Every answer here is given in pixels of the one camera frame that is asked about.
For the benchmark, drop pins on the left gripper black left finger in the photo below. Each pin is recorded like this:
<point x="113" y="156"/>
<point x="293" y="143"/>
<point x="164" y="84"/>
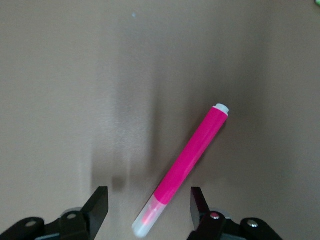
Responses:
<point x="96" y="212"/>

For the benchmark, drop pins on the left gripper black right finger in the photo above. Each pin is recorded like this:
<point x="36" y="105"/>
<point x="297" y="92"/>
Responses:
<point x="200" y="210"/>

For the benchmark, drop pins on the pink highlighter marker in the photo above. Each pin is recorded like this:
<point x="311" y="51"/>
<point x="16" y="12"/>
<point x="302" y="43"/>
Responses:
<point x="187" y="162"/>

